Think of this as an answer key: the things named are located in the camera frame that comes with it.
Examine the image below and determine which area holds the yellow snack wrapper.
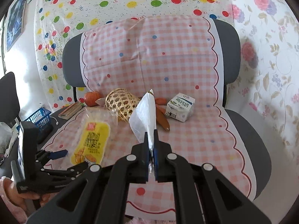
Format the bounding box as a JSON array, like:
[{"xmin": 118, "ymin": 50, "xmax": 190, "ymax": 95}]
[{"xmin": 70, "ymin": 107, "xmax": 118, "ymax": 165}]

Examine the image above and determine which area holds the white plastic bag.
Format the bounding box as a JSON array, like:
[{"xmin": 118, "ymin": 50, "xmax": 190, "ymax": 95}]
[{"xmin": 129, "ymin": 88, "xmax": 157, "ymax": 152}]

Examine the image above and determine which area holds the person's left hand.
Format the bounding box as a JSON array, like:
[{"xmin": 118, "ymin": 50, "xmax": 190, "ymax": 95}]
[{"xmin": 1, "ymin": 177, "xmax": 51, "ymax": 211}]

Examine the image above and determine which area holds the pink fluffy rug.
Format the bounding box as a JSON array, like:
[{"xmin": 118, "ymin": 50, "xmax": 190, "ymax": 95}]
[{"xmin": 125, "ymin": 217, "xmax": 176, "ymax": 224}]

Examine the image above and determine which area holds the blue plastic basket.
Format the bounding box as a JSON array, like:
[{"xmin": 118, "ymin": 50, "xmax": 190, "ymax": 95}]
[{"xmin": 25, "ymin": 107, "xmax": 53, "ymax": 132}]

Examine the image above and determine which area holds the black chair at left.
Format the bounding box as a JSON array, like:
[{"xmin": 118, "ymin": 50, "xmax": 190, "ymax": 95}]
[{"xmin": 0, "ymin": 72, "xmax": 20, "ymax": 128}]

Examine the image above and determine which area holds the wooden book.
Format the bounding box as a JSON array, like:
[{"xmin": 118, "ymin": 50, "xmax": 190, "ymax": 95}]
[{"xmin": 58, "ymin": 101, "xmax": 84, "ymax": 120}]

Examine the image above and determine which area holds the white milk carton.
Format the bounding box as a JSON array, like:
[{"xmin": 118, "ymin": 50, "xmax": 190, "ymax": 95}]
[{"xmin": 165, "ymin": 93, "xmax": 195, "ymax": 122}]

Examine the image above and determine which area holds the woven bamboo basket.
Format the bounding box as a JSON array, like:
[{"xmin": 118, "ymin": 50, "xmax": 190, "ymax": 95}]
[{"xmin": 105, "ymin": 88, "xmax": 140, "ymax": 122}]

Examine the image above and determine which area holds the orange fruit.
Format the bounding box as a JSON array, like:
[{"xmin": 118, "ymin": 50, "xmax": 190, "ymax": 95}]
[{"xmin": 84, "ymin": 91, "xmax": 102, "ymax": 107}]

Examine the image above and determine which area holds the pink checkered cloth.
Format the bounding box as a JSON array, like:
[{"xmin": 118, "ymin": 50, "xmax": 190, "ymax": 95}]
[{"xmin": 44, "ymin": 15, "xmax": 254, "ymax": 222}]

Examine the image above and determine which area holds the floral pattern sheet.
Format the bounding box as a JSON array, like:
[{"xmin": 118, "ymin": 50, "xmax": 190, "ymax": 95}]
[{"xmin": 232, "ymin": 0, "xmax": 298, "ymax": 161}]

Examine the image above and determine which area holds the blue framed picture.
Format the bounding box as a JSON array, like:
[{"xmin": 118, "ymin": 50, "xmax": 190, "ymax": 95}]
[{"xmin": 6, "ymin": 0, "xmax": 27, "ymax": 51}]

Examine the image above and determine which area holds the polka dot balloon sheet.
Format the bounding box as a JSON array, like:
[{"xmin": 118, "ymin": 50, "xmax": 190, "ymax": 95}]
[{"xmin": 34, "ymin": 0, "xmax": 244, "ymax": 111}]

